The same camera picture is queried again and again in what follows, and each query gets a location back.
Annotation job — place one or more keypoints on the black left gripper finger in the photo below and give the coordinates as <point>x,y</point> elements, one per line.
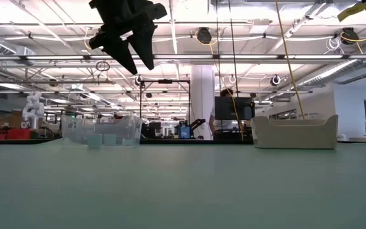
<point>116,51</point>
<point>145,44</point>

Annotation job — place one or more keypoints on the teal cube block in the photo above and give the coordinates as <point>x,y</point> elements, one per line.
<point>94,141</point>
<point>110,140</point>

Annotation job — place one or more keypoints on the teal rectangular block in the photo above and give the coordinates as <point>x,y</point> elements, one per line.
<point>128,142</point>

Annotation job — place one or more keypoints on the small black robot arm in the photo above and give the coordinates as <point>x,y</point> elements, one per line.
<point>199,123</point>

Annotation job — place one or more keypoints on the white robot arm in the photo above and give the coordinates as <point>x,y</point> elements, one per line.
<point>33,108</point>

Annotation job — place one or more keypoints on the ceiling light strip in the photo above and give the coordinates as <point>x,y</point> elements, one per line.
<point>183,57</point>

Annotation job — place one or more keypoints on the white pillar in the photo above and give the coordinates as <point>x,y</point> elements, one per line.
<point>202,101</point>

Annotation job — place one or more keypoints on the clear plastic bin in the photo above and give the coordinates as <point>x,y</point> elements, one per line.
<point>75,130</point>

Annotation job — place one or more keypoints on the person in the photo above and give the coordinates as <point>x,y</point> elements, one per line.
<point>227,93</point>

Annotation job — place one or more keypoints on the black monitor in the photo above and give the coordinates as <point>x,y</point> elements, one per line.
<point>230,108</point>

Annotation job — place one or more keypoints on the red equipment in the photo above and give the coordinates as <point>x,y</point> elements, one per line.
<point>17,133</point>

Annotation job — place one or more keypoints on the green table mat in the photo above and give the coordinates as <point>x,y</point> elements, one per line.
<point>183,191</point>

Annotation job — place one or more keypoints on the milky translucent plastic bin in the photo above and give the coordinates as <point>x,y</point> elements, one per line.
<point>294,136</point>

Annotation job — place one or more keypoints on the yellow tag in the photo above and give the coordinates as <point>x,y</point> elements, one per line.
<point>353,11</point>

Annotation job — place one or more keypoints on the black metal frame rig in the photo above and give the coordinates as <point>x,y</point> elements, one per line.
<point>165,81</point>

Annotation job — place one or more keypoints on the black table frame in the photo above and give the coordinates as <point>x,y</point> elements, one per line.
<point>186,142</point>

